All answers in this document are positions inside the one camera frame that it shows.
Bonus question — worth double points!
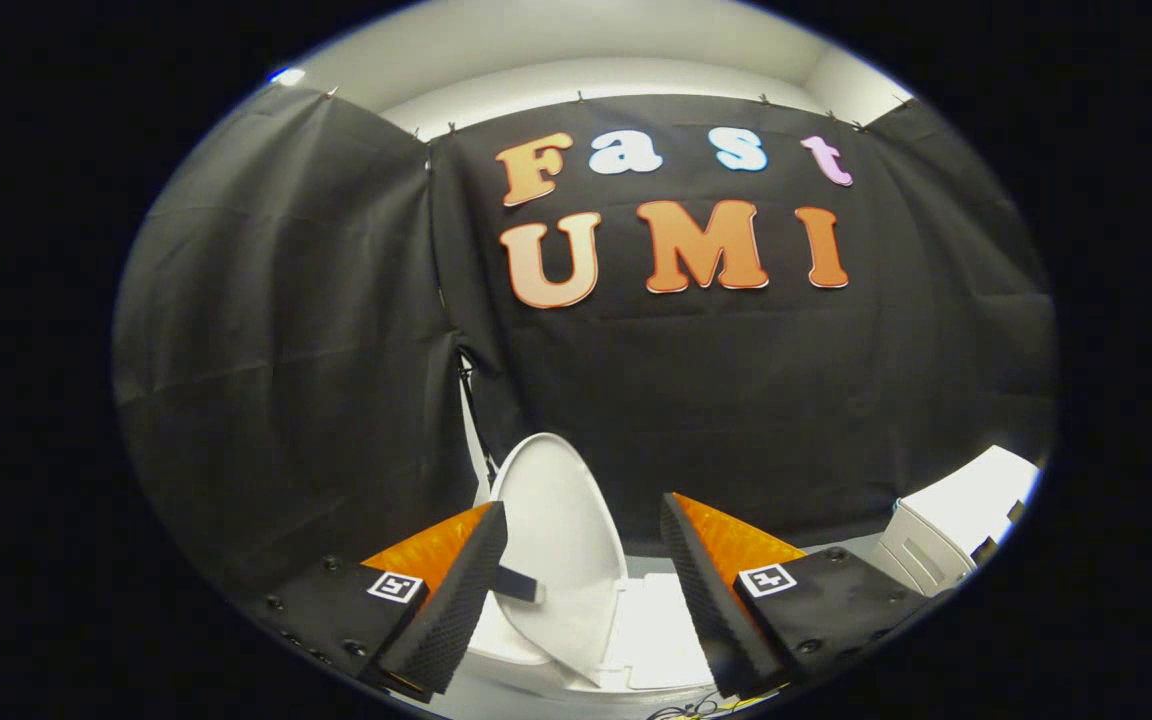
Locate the white stand pole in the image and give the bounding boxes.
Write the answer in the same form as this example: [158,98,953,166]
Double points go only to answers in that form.
[456,350,499,497]

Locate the black round lid lifter handle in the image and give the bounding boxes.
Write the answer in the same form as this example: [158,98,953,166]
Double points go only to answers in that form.
[494,565,544,604]

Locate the tangle of black cables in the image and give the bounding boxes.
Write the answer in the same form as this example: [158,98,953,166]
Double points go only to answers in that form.
[648,697,742,720]

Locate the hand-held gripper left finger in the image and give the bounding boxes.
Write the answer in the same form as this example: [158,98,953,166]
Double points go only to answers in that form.
[244,501,510,697]

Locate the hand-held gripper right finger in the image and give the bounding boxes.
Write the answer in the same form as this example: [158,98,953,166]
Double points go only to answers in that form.
[660,492,934,700]

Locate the white drawer cabinet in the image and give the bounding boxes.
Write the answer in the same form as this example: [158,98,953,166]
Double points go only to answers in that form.
[870,445,1043,599]

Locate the black backdrop cloth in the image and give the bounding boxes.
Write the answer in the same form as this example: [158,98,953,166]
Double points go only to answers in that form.
[113,85,1058,603]

